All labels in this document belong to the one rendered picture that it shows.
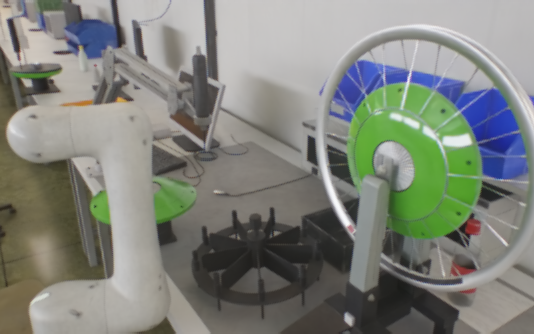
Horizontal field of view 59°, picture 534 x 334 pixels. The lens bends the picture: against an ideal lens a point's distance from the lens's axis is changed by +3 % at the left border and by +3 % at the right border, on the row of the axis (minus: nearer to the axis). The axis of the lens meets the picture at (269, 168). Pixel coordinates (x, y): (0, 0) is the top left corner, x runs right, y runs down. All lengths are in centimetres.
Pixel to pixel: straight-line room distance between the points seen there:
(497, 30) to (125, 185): 107
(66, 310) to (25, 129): 39
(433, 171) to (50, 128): 75
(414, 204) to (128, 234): 61
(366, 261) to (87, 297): 61
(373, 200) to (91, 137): 59
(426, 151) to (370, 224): 18
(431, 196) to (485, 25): 72
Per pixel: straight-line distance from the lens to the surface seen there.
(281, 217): 162
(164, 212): 137
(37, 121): 106
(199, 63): 126
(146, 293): 112
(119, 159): 105
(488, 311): 135
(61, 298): 115
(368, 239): 95
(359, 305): 103
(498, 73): 82
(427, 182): 90
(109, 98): 179
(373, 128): 96
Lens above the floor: 171
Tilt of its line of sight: 23 degrees down
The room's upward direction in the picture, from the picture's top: straight up
